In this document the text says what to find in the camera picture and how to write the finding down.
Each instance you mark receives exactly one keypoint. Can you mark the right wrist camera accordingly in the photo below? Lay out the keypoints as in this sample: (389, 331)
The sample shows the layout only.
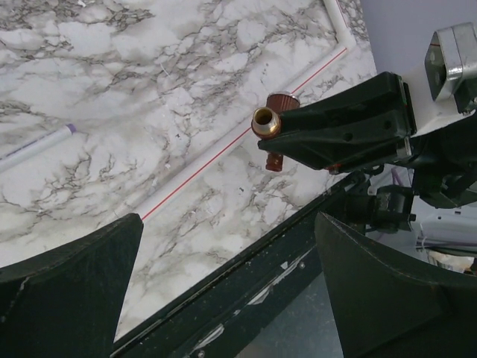
(450, 65)

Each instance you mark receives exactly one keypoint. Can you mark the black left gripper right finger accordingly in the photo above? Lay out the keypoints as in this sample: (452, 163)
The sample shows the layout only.
(388, 304)

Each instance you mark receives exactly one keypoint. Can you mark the white PVC pipe frame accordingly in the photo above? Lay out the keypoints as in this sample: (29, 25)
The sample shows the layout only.
(179, 183)

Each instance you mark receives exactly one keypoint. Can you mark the purple white marker pen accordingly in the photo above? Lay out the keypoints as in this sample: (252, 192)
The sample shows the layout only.
(36, 146)

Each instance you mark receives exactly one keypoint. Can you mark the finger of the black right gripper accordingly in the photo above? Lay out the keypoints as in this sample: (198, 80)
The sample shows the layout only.
(378, 101)

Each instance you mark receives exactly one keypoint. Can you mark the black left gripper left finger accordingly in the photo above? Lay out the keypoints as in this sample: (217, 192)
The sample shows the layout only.
(66, 302)

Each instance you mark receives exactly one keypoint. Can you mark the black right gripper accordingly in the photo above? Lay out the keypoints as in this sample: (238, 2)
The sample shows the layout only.
(444, 161)

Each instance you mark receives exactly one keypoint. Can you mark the brown water faucet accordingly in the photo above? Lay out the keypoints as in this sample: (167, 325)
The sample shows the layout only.
(267, 124)

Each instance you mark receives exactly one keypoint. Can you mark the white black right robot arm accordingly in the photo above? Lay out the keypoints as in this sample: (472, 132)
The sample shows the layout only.
(395, 207)

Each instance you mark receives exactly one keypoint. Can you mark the black table edge rail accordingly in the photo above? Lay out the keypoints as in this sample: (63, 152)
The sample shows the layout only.
(225, 311)

